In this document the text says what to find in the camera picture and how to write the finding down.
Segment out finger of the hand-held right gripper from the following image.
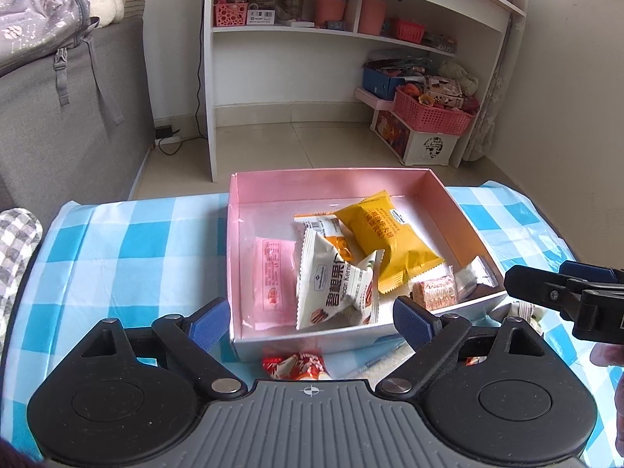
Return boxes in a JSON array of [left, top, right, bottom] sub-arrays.
[[558, 261, 624, 284], [503, 264, 603, 323]]

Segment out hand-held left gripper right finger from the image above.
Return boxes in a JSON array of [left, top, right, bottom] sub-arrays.
[[374, 296, 547, 397]]

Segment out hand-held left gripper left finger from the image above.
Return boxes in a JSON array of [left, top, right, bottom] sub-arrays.
[[78, 297, 247, 398]]

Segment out white grey-printed packet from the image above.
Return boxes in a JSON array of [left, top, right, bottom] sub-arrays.
[[507, 301, 544, 336]]

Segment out rose patterned snack packet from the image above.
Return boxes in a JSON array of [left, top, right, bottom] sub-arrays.
[[411, 266, 460, 311]]

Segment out clear snack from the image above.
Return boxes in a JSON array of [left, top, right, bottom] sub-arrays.
[[453, 256, 496, 299]]

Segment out white packet with olive print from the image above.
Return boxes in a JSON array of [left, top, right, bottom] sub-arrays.
[[348, 250, 386, 326]]

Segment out pink wafer packet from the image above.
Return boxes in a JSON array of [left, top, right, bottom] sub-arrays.
[[252, 236, 299, 331]]

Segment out yellow waffle packet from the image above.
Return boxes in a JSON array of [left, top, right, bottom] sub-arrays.
[[333, 190, 447, 296]]

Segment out red white candy packet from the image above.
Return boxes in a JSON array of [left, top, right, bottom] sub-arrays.
[[262, 351, 333, 381]]

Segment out white nut packet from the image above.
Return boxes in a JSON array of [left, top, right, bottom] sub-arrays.
[[295, 227, 386, 331]]

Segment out orange snack packet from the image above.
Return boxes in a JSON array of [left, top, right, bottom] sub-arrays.
[[294, 213, 355, 264]]

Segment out pink cardboard box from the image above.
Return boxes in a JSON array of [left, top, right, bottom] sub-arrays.
[[227, 168, 509, 362]]

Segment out person's right hand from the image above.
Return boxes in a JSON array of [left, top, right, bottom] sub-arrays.
[[589, 342, 624, 454]]

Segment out blue checked tablecloth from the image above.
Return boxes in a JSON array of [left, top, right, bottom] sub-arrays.
[[0, 180, 624, 468]]

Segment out white printed storage box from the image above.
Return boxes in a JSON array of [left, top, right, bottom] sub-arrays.
[[370, 110, 460, 167]]

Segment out lace curtain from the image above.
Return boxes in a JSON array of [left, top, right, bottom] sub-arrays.
[[461, 0, 518, 161]]

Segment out large pink basket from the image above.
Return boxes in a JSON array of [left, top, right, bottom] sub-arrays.
[[392, 85, 476, 136]]

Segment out grey checked cushion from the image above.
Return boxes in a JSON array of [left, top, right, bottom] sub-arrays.
[[0, 209, 44, 352]]

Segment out printed carton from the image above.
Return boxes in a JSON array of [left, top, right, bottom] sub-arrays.
[[423, 75, 464, 108]]

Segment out white shelf unit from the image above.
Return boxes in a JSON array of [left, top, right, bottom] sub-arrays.
[[202, 0, 530, 183]]

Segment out pale green plush toy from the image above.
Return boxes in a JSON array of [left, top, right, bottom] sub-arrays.
[[439, 61, 481, 96]]

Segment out grey sofa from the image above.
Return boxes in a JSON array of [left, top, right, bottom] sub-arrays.
[[0, 14, 157, 215]]

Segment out blue storage bin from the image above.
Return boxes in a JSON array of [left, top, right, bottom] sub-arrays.
[[362, 61, 415, 101]]

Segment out small red basket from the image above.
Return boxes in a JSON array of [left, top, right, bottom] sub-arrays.
[[392, 19, 425, 42]]

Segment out small pink perforated basket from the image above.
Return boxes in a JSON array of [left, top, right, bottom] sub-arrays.
[[214, 2, 250, 27]]

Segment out small white labelled box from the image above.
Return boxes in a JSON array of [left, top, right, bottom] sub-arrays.
[[246, 1, 278, 25]]

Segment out pink pen cup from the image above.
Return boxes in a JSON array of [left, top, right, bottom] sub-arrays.
[[313, 0, 348, 29]]

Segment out white plush toy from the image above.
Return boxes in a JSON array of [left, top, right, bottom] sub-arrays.
[[90, 0, 125, 25]]

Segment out silver backpack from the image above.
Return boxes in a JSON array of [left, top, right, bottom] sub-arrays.
[[0, 0, 125, 125]]

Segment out black power cable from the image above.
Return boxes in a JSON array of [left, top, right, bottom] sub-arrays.
[[161, 0, 206, 157]]

